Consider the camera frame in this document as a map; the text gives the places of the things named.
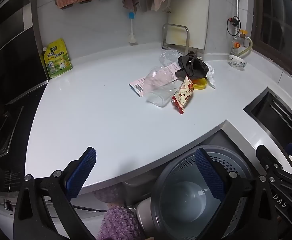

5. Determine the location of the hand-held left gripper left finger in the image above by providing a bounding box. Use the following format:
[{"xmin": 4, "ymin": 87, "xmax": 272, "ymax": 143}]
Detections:
[{"xmin": 13, "ymin": 147, "xmax": 98, "ymax": 240}]

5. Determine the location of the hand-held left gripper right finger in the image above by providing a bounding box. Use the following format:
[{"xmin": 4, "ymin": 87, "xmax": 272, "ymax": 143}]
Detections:
[{"xmin": 194, "ymin": 148, "xmax": 286, "ymax": 240}]

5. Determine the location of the grey perforated trash bin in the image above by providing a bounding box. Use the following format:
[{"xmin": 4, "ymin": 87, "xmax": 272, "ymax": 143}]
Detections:
[{"xmin": 151, "ymin": 145, "xmax": 261, "ymax": 240}]

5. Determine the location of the red and white snack wrapper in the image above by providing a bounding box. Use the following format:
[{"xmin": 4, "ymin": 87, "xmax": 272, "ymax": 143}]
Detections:
[{"xmin": 171, "ymin": 76, "xmax": 194, "ymax": 115}]

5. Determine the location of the pink paper strip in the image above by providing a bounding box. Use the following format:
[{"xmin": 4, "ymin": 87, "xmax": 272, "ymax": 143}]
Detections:
[{"xmin": 129, "ymin": 62, "xmax": 180, "ymax": 97}]

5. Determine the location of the clear plastic cup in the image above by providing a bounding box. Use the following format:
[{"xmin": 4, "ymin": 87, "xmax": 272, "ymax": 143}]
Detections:
[{"xmin": 143, "ymin": 66, "xmax": 180, "ymax": 108}]

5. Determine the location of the dark cloth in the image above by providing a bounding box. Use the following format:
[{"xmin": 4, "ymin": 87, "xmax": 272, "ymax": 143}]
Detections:
[{"xmin": 174, "ymin": 51, "xmax": 209, "ymax": 79}]

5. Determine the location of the black kitchen sink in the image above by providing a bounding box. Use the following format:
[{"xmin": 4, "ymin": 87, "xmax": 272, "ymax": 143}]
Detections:
[{"xmin": 243, "ymin": 87, "xmax": 292, "ymax": 160}]

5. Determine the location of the purple fuzzy slipper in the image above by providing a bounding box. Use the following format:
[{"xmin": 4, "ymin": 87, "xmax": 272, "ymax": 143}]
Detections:
[{"xmin": 96, "ymin": 205, "xmax": 144, "ymax": 240}]

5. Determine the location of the yellow plastic dish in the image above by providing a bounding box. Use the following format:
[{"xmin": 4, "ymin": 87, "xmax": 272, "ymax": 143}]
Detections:
[{"xmin": 191, "ymin": 77, "xmax": 208, "ymax": 90}]

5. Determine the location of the black stove top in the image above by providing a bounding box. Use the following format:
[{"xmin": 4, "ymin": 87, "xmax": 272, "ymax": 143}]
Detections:
[{"xmin": 0, "ymin": 80, "xmax": 49, "ymax": 163}]

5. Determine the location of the crumpled clear plastic wrap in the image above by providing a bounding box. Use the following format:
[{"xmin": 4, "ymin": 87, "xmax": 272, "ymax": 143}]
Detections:
[{"xmin": 204, "ymin": 61, "xmax": 216, "ymax": 89}]

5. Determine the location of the patterned ceramic bowl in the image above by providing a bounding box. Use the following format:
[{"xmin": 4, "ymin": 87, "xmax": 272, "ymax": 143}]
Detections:
[{"xmin": 229, "ymin": 54, "xmax": 247, "ymax": 71}]

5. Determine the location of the yellow green refill pouch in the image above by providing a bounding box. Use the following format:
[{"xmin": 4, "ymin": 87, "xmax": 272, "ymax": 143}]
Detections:
[{"xmin": 42, "ymin": 39, "xmax": 73, "ymax": 79}]

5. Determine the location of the clear plastic bag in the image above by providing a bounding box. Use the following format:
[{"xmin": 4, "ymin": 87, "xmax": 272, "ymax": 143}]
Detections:
[{"xmin": 159, "ymin": 49, "xmax": 181, "ymax": 67}]

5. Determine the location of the dark framed window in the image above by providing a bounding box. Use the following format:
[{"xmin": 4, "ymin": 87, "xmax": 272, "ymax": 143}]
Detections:
[{"xmin": 251, "ymin": 0, "xmax": 292, "ymax": 70}]

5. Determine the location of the metal cutting board stand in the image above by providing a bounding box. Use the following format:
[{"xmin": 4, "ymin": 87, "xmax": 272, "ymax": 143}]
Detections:
[{"xmin": 161, "ymin": 23, "xmax": 197, "ymax": 54}]

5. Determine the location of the black range hood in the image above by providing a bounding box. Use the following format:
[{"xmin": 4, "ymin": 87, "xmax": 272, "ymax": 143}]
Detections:
[{"xmin": 0, "ymin": 0, "xmax": 49, "ymax": 105}]

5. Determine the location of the metal gas pipe with valve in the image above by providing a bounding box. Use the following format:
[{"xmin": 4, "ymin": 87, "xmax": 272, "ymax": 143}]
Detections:
[{"xmin": 232, "ymin": 0, "xmax": 248, "ymax": 49}]

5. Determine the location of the blue and white bottle brush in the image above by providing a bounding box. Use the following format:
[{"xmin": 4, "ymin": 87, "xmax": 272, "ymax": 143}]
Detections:
[{"xmin": 127, "ymin": 11, "xmax": 137, "ymax": 44}]

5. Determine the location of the white cutting board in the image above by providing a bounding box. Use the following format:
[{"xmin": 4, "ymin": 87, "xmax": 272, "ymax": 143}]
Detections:
[{"xmin": 166, "ymin": 0, "xmax": 210, "ymax": 54}]

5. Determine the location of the yellowish gas hose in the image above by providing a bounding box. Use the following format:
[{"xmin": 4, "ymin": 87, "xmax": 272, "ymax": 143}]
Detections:
[{"xmin": 237, "ymin": 36, "xmax": 252, "ymax": 57}]

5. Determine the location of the black cable loop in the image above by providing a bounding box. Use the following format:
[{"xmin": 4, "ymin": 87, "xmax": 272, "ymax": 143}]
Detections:
[{"xmin": 226, "ymin": 16, "xmax": 241, "ymax": 37}]

